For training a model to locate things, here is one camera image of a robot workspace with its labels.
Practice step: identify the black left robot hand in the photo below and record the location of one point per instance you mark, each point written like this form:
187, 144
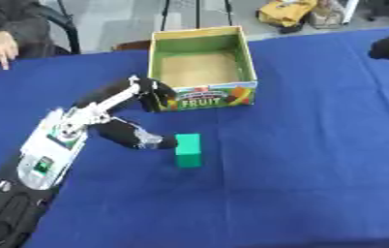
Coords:
122, 132

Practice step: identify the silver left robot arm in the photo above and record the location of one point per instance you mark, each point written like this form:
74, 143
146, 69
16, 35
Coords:
45, 161

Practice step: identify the cardboard box with green inside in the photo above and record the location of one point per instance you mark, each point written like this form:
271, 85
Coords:
203, 69

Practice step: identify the green rectangular block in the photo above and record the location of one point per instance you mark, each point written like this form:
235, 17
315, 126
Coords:
188, 150

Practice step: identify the white bag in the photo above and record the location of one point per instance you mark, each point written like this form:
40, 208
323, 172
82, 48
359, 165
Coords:
326, 14

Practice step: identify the yellow bag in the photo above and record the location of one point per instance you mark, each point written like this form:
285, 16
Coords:
285, 12

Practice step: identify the black chair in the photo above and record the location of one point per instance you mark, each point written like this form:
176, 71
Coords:
65, 27

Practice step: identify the black tripod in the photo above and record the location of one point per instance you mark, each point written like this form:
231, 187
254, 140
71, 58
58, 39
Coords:
195, 13

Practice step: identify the person's hand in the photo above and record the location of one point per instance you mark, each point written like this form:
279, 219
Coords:
2, 46

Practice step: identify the person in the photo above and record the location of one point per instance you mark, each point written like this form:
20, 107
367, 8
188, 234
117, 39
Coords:
11, 29

